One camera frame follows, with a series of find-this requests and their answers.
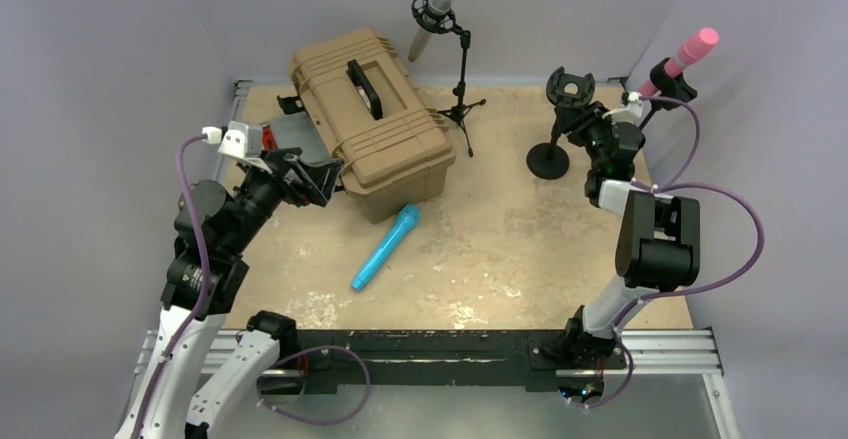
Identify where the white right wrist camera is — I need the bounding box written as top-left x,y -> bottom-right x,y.
602,91 -> 644,124

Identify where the aluminium frame rail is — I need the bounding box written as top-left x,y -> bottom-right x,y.
133,329 -> 724,376

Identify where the black tripod microphone stand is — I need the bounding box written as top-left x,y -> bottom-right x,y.
437,8 -> 487,157

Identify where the black round-base clip stand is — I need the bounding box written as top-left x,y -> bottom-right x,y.
638,57 -> 698,103

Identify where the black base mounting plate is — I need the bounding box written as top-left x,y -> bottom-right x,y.
258,329 -> 627,397

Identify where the tan plastic toolbox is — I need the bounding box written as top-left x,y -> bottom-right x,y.
288,27 -> 456,223

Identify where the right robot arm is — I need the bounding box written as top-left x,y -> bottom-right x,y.
539,100 -> 700,366

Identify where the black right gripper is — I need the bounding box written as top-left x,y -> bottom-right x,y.
554,103 -> 615,170

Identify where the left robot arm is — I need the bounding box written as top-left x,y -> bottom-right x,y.
116,148 -> 343,438

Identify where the red adjustable wrench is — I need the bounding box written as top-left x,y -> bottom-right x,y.
262,124 -> 277,150

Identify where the pink microphone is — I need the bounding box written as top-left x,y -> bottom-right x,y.
637,27 -> 720,96

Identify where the black round-base shock-mount stand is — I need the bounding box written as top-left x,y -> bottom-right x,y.
526,67 -> 596,180

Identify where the blue microphone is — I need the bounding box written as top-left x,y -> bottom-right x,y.
351,204 -> 421,291

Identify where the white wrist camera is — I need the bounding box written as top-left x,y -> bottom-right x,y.
602,91 -> 644,124
201,121 -> 263,161

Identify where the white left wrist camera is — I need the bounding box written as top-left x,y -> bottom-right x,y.
201,121 -> 263,161

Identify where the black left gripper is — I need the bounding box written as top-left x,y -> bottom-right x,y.
225,147 -> 342,254

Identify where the grey silver microphone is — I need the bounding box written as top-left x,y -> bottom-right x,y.
407,0 -> 453,63

